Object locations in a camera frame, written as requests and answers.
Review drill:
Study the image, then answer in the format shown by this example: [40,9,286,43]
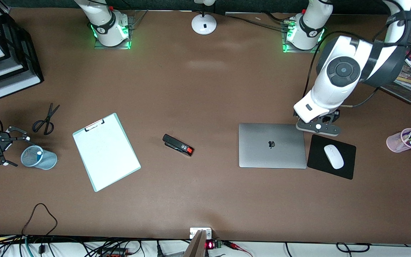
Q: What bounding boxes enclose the silver laptop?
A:
[238,123,308,169]

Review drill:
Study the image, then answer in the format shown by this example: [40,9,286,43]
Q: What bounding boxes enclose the white computer mouse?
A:
[324,144,345,170]

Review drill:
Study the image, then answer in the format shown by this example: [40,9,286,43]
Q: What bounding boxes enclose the black mouse pad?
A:
[306,134,357,180]

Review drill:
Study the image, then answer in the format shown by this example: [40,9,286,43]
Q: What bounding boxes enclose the blue mesh pen cup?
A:
[21,145,58,170]

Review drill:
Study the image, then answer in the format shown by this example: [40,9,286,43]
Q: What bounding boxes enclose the pink mesh pen cup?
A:
[386,128,411,153]

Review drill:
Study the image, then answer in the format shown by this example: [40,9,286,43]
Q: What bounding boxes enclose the mint green clipboard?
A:
[72,112,142,192]

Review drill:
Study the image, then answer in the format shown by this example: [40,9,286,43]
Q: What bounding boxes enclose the black stacked paper tray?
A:
[0,0,45,100]

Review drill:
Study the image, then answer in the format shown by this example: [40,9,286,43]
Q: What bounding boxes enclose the white paper sheet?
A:
[73,115,141,191]

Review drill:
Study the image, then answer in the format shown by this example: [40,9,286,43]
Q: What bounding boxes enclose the black stapler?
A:
[162,134,194,157]

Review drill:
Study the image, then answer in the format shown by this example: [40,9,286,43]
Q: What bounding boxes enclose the white round stand base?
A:
[191,0,217,35]

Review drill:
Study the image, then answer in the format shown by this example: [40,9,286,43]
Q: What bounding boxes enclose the white outlet box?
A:
[190,228,212,240]

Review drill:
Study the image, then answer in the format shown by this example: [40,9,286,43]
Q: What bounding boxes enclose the black blue handled scissors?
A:
[32,103,60,135]

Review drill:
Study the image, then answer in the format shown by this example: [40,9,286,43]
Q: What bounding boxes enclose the black looped cable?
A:
[22,203,58,238]

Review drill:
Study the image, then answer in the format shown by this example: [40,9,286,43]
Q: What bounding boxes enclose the black stand cable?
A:
[215,12,291,32]

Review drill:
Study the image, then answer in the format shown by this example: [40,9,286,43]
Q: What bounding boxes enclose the black coiled cable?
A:
[336,242,371,253]

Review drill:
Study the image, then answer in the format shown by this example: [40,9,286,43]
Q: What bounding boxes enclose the black cable bundle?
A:
[0,234,192,257]

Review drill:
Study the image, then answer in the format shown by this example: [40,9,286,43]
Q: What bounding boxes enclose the red probe cable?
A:
[223,241,254,257]

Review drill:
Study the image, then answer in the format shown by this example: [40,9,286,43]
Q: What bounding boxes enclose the brown wooden post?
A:
[182,230,207,257]

